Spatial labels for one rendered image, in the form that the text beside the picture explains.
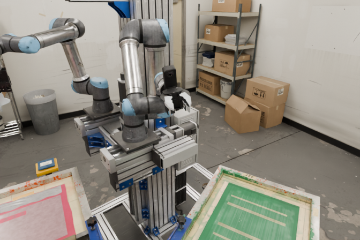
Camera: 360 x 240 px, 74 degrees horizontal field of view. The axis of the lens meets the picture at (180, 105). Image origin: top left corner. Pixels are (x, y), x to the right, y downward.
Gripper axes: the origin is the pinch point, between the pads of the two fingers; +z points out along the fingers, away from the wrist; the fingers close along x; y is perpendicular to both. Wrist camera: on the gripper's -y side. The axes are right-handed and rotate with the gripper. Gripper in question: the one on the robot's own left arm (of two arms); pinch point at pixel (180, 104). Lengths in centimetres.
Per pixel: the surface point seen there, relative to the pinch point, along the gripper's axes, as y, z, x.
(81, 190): 62, -48, 55
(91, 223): 56, -18, 45
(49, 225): 63, -31, 69
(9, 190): 57, -59, 94
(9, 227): 61, -35, 87
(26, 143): 144, -291, 191
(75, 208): 65, -40, 58
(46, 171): 63, -78, 81
